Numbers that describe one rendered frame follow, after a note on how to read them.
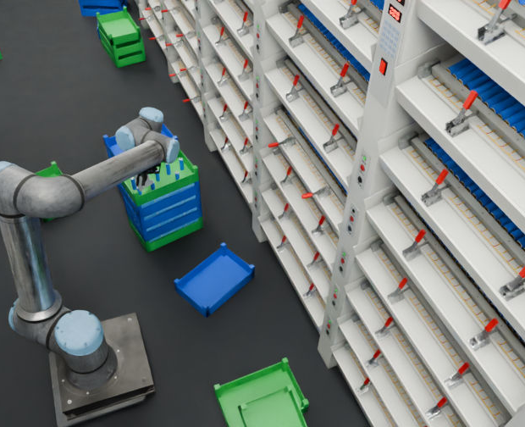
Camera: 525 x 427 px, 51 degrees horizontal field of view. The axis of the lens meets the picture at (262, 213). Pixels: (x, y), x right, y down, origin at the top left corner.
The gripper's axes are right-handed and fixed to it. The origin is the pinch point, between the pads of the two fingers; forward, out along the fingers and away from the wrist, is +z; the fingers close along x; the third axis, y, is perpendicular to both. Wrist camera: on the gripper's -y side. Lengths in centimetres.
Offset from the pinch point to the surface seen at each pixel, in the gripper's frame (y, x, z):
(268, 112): 35, -27, -49
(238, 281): 33, -41, 31
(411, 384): 23, -130, -23
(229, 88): 50, 19, -31
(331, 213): 26, -79, -44
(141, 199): 0.3, -3.8, 3.6
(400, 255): 14, -112, -62
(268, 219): 53, -28, 10
